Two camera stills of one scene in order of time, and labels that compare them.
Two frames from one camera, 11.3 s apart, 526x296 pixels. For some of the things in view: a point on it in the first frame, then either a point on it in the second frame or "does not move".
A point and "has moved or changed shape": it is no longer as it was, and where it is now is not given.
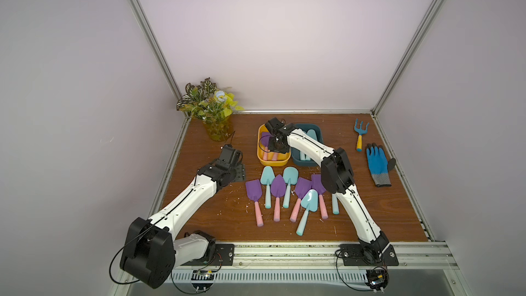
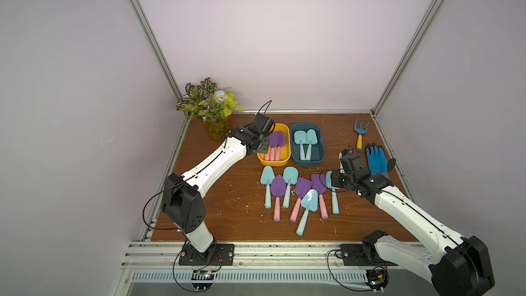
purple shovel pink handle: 254,192 has moved or changed shape
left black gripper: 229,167 → 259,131
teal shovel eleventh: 312,133 does not move
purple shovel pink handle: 278,188 does not move
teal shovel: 311,202 does not move
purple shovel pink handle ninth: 317,185 does not move
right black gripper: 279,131 → 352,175
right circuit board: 377,279 does not move
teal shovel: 335,210 does not move
